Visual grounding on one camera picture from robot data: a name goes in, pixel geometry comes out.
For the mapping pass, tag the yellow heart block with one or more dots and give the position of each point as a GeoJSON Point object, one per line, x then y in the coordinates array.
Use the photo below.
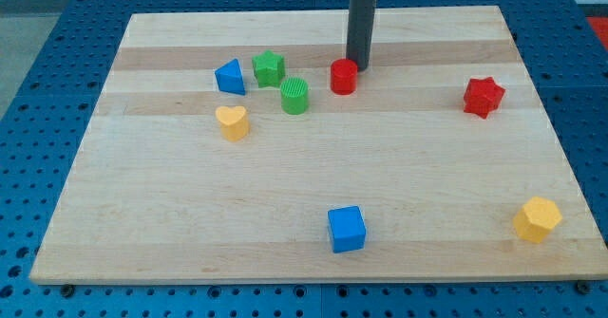
{"type": "Point", "coordinates": [233, 122]}

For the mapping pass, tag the wooden board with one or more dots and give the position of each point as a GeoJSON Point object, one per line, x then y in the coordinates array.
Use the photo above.
{"type": "Point", "coordinates": [156, 195]}

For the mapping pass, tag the blue triangle block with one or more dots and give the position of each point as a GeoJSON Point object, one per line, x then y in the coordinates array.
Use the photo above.
{"type": "Point", "coordinates": [229, 78]}

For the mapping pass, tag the blue cube block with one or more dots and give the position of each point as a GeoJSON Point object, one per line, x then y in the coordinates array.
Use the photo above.
{"type": "Point", "coordinates": [347, 229]}

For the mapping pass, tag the green star block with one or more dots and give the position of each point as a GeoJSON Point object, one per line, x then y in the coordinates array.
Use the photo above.
{"type": "Point", "coordinates": [269, 69]}

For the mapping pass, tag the red star block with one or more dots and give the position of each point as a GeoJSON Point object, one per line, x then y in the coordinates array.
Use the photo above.
{"type": "Point", "coordinates": [482, 96]}

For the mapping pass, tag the green cylinder block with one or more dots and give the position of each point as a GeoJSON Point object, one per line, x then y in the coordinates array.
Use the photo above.
{"type": "Point", "coordinates": [294, 96]}

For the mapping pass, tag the red cylinder block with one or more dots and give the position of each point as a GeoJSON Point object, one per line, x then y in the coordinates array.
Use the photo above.
{"type": "Point", "coordinates": [343, 76]}

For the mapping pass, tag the yellow hexagon block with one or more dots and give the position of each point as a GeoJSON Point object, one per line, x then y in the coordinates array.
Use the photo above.
{"type": "Point", "coordinates": [536, 219]}

